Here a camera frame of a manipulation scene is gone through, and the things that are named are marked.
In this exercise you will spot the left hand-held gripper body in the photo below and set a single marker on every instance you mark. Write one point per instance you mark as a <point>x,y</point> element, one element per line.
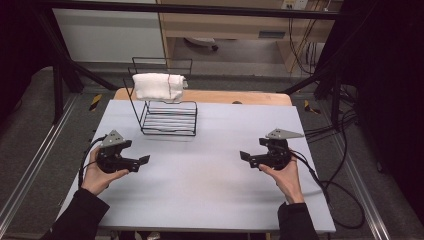
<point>111,160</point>

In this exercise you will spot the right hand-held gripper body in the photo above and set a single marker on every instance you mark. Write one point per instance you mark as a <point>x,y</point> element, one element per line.
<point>276,156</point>

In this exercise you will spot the white towel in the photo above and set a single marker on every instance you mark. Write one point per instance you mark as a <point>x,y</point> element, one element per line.
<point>158,86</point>

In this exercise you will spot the person's left hand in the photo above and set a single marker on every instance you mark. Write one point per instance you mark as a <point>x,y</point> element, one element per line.
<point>96,178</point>

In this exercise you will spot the person's right hand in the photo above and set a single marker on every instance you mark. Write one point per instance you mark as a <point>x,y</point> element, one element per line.
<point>288,181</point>

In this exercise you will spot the white foam mat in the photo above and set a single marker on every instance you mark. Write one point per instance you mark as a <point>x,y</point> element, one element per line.
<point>206,180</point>

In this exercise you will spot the yellow black tape marker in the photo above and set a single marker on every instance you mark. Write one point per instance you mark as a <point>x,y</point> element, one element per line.
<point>96,102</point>
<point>310,107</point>

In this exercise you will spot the wooden table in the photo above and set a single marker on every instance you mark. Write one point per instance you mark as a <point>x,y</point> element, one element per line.
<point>233,97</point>

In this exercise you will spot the white cabinet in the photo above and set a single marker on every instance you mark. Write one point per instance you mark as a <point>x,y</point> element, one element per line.
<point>110,33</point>

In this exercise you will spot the office chair base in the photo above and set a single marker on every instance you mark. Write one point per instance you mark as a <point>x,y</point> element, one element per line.
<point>201,41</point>

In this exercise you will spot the light wooden desk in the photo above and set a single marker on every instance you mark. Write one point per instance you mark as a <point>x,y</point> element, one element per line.
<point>226,28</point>

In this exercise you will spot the black curtain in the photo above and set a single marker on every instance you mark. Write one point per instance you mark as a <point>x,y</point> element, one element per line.
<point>390,83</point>
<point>20,50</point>

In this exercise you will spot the aluminium rail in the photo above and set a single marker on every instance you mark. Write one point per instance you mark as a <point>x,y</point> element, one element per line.
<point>365,186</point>
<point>36,156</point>

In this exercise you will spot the white wall outlet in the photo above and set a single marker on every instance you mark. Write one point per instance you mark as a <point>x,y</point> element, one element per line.
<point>295,4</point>

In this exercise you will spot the black metal frame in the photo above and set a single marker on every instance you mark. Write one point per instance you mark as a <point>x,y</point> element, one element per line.
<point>200,9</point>

